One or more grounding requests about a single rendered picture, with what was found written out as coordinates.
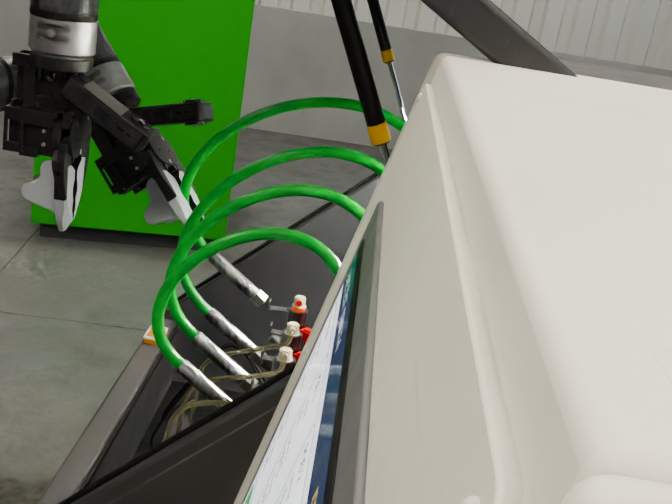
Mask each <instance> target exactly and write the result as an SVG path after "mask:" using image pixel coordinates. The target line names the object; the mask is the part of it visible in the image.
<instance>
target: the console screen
mask: <svg viewBox="0 0 672 504"><path fill-rule="evenodd" d="M383 210H384V202H382V201H380V202H379V203H378V204H377V206H376V208H375V210H374V212H373V214H372V217H371V219H370V221H369V223H368V225H367V228H366V230H365V232H364V234H363V236H362V239H361V241H360V243H359V245H358V248H357V250H356V252H355V254H354V256H353V259H352V261H351V263H350V265H349V267H348V270H347V272H346V274H345V276H344V278H343V281H342V283H341V285H340V287H339V289H338V292H337V294H336V296H335V298H334V300H333V303H332V305H331V307H330V309H329V311H328V314H327V316H326V318H325V320H324V322H323V325H322V327H321V329H320V331H319V333H318V336H317V338H316V340H315V342H314V344H313V347H312V349H311V351H310V353H309V356H308V358H307V360H306V362H305V364H304V367H303V369H302V371H301V373H300V375H299V378H298V380H297V382H296V384H295V386H294V389H293V391H292V393H291V395H290V397H289V400H288V402H287V404H286V406H285V408H284V411H283V413H282V415H281V417H280V419H279V422H278V424H277V426H276V428H275V430H274V433H273V435H272V437H271V439H270V441H269V444H268V446H267V448H266V450H265V452H264V455H263V457H262V459H261V461H260V464H259V466H258V468H257V470H256V472H255V475H254V477H253V479H252V481H251V483H250V486H249V488H248V490H247V492H246V494H245V497H244V499H243V501H242V503H241V504H365V489H366V473H367V458H368V442H369V427H370V411H371V396H372V380H373V365H374V349H375V334H376V318H377V303H378V287H379V272H380V257H381V241H382V226H383Z"/></svg>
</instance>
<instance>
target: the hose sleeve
mask: <svg viewBox="0 0 672 504"><path fill-rule="evenodd" d="M208 261H209V262H210V263H211V264H212V265H213V266H214V267H216V268H217V269H218V271H220V272H221V273H222V274H223V275H224V276H226V277H227V278H228V279H229V280H230V281H231V282H232V283H233V284H234V285H235V286H237V287H238V289H239V290H241V291H242V292H243V293H244V294H245V295H246V296H248V297H249V298H253V297H254V296H255V295H256V294H257V293H258V291H259V289H258V288H257V287H256V286H255V285H254V284H253V283H252V282H251V281H249V279H248V278H246V277H245V276H244V275H243V274H242V273H241V272H240V271H238V270H237V269H236V268H235V267H234V266H233V265H232V264H231V263H230V262H229V261H228V260H226V259H225V258H224V256H222V255H221V254H220V253H217V254H215V255H213V256H211V257H210V258H209V259H208Z"/></svg>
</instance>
